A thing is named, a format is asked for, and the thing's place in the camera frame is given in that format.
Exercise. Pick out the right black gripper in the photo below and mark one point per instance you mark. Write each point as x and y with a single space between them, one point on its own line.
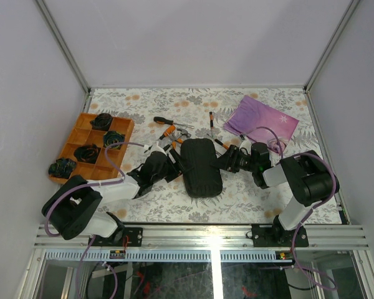
228 161

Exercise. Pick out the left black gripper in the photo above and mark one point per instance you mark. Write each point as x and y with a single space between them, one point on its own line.
179 165

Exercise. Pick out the black plastic tool case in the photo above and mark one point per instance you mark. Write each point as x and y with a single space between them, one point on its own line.
202 180

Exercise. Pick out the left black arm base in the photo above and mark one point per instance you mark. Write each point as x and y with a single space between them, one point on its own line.
128 236

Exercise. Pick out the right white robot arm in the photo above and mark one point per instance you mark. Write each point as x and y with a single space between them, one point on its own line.
310 179

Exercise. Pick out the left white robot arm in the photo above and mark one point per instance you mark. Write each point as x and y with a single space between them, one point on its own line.
73 209

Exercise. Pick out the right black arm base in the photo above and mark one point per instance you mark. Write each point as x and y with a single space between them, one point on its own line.
274 236

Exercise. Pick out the orange black utility tool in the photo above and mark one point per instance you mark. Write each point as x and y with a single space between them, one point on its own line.
218 142

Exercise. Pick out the small claw hammer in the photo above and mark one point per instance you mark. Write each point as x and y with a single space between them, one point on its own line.
179 130

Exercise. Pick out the small precision screwdriver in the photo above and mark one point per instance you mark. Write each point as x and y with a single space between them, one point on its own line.
211 117

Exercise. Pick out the purple printed pouch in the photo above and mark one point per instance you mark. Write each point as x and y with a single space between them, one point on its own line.
261 123

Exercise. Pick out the dark rolled band middle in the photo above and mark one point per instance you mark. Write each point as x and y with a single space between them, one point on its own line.
111 137

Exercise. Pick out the dark rolled band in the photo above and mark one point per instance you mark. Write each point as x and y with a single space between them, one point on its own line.
87 153
102 122
111 137

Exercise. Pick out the dark rolled band top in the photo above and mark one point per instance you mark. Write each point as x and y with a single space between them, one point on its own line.
102 122

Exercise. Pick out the dark rolled band lower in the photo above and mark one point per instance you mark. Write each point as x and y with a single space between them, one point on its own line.
87 153

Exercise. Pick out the dark rolled band outside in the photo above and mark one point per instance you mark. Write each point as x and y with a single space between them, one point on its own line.
62 168

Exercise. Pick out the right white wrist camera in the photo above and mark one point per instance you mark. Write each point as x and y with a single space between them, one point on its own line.
245 145

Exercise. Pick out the orange handled pliers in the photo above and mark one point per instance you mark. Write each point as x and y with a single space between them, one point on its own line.
177 139

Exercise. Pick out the orange handled screwdriver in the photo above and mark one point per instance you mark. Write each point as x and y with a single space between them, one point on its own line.
167 132

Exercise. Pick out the black handled screwdriver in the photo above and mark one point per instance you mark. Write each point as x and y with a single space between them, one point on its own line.
164 121

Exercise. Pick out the aluminium front rail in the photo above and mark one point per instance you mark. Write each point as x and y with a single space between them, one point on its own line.
195 243

